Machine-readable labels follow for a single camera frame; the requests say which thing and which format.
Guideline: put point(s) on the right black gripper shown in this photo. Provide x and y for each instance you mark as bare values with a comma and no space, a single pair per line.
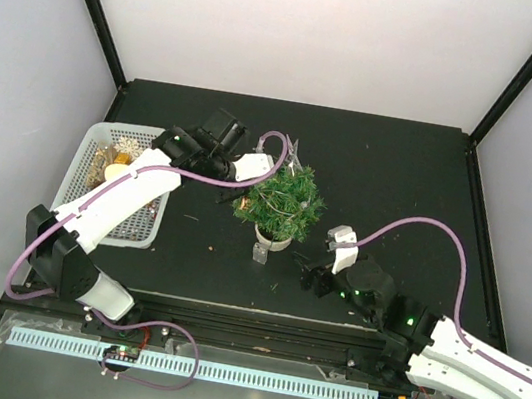
300,259

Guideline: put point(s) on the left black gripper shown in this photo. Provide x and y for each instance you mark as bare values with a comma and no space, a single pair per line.
223,194

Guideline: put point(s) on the small green christmas tree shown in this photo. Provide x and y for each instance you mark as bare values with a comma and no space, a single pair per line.
283,208

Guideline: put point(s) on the copper bell ornament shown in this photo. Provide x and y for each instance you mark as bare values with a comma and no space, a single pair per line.
243,203

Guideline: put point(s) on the silver red star ornament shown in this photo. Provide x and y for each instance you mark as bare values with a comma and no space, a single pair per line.
291,161

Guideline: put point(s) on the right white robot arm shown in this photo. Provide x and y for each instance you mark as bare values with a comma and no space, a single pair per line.
421,347

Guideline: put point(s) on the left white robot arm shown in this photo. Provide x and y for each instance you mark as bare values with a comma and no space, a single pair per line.
59,241

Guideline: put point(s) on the white snowflake ornament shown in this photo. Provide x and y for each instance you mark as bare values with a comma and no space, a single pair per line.
129,146

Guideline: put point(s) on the white round wooden ornament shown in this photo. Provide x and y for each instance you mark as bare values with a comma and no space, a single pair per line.
114,170

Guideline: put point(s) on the white plastic basket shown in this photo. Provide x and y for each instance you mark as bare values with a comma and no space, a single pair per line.
138,230

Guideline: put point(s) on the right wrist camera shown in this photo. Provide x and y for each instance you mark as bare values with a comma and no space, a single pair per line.
342,241

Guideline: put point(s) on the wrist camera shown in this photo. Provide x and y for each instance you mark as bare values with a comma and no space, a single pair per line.
252,165
342,241

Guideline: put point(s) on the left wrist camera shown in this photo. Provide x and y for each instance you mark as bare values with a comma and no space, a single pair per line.
252,165

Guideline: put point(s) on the light blue cable duct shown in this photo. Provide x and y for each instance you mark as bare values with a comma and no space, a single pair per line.
203,370

